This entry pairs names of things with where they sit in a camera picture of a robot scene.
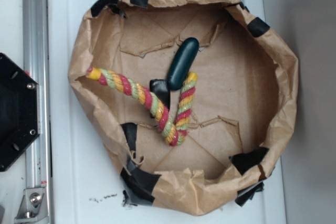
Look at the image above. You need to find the dark green plastic pickle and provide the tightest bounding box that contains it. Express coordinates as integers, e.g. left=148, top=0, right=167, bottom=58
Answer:
left=167, top=37, right=199, bottom=90

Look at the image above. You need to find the small black plastic piece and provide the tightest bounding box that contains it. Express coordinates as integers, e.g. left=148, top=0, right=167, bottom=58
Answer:
left=150, top=79, right=171, bottom=118

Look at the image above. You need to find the brown paper bag bin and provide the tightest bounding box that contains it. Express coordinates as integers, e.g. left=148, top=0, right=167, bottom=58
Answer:
left=68, top=0, right=298, bottom=216

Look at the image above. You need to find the white plastic tray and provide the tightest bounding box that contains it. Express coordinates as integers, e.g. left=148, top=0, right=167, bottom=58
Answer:
left=48, top=0, right=286, bottom=223

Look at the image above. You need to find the multicolour twisted rope toy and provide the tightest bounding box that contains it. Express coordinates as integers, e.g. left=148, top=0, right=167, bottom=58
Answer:
left=86, top=67, right=198, bottom=146

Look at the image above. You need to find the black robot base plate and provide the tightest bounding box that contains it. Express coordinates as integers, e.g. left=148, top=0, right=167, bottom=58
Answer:
left=1, top=53, right=39, bottom=172

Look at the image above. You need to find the aluminium extrusion rail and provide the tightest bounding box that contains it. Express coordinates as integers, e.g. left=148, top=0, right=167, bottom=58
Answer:
left=23, top=0, right=55, bottom=223

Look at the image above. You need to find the metal corner bracket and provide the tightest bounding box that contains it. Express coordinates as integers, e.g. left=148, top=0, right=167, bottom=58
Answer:
left=14, top=187, right=49, bottom=223

